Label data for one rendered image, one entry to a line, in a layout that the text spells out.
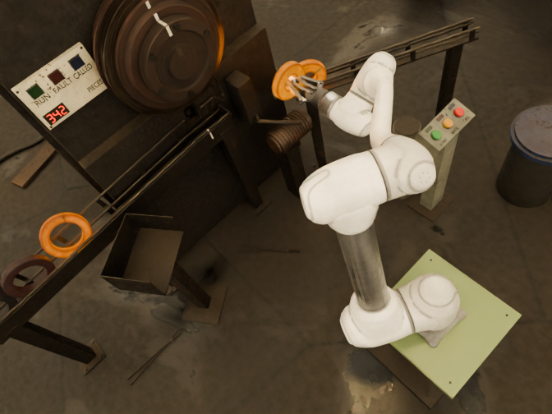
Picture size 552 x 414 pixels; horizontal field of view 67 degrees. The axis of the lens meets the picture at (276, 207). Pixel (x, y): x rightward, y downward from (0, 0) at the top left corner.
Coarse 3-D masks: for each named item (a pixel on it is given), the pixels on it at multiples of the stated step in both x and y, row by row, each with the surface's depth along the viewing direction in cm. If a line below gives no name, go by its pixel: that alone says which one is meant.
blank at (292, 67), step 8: (288, 64) 162; (296, 64) 163; (280, 72) 161; (288, 72) 162; (296, 72) 166; (304, 72) 169; (280, 80) 162; (272, 88) 166; (280, 88) 165; (288, 88) 171; (280, 96) 168; (288, 96) 172
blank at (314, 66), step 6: (306, 60) 179; (312, 60) 179; (306, 66) 178; (312, 66) 179; (318, 66) 179; (306, 72) 181; (318, 72) 182; (324, 72) 183; (312, 78) 188; (318, 78) 185; (324, 78) 185
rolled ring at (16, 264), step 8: (24, 256) 156; (32, 256) 157; (40, 256) 160; (16, 264) 153; (24, 264) 155; (32, 264) 157; (40, 264) 160; (48, 264) 163; (8, 272) 152; (16, 272) 154; (48, 272) 165; (0, 280) 155; (8, 280) 154; (40, 280) 166; (8, 288) 156; (16, 288) 159; (24, 288) 162; (32, 288) 164; (16, 296) 160; (24, 296) 162
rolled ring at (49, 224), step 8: (56, 216) 160; (64, 216) 161; (72, 216) 163; (80, 216) 166; (48, 224) 159; (56, 224) 161; (80, 224) 166; (88, 224) 167; (40, 232) 159; (48, 232) 160; (88, 232) 169; (40, 240) 160; (48, 240) 161; (80, 240) 170; (48, 248) 162; (56, 248) 164; (64, 248) 168; (72, 248) 168; (56, 256) 165; (64, 256) 167
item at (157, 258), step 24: (144, 216) 162; (120, 240) 161; (144, 240) 169; (168, 240) 167; (120, 264) 162; (144, 264) 164; (168, 264) 162; (120, 288) 161; (144, 288) 154; (192, 288) 194; (216, 288) 218; (192, 312) 213; (216, 312) 211
